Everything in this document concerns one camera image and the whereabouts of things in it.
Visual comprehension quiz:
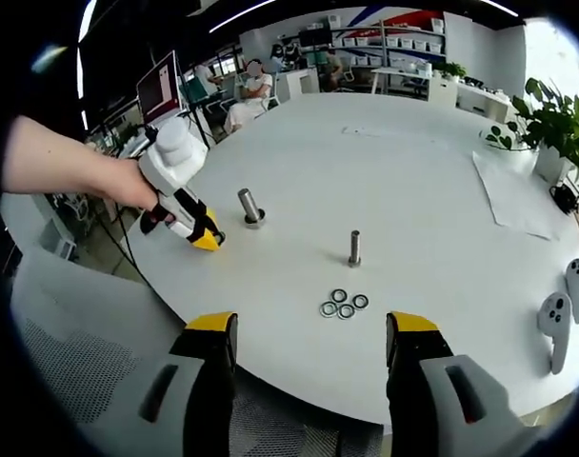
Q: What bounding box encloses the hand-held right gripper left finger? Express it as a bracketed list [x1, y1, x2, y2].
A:
[74, 311, 239, 457]

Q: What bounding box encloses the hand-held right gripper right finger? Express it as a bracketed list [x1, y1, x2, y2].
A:
[386, 311, 548, 457]

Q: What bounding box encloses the large metal threaded stud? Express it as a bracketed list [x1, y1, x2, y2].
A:
[236, 188, 267, 229]

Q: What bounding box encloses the small metal threaded stud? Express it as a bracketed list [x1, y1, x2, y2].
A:
[348, 229, 363, 268]

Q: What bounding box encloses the person's left hand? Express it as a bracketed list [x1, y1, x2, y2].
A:
[106, 158, 171, 225]

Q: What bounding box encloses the grey mesh office chair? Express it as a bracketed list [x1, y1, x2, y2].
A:
[10, 247, 386, 457]

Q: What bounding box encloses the white framed computer monitor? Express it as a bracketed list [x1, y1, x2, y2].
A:
[136, 50, 184, 125]

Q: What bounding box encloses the white handheld controller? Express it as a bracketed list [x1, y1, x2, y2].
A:
[564, 257, 579, 325]
[536, 292, 572, 376]

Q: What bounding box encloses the white paper sheet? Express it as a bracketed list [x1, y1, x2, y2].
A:
[472, 150, 565, 242]

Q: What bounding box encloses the small black gadget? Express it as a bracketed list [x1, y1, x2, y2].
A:
[549, 183, 579, 214]

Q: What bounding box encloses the white side desk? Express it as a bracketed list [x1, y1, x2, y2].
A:
[370, 66, 433, 96]

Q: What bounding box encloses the storage shelf with white bins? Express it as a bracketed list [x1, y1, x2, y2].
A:
[298, 13, 448, 72]

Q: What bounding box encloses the small potted green plant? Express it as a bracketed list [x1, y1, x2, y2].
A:
[439, 61, 468, 85]

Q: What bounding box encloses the large potted green plant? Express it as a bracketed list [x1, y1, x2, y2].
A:
[482, 76, 579, 189]

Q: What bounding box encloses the low white cabinet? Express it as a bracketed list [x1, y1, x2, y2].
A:
[427, 73, 519, 123]

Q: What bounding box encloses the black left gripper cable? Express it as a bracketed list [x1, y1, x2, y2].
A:
[98, 124, 160, 294]

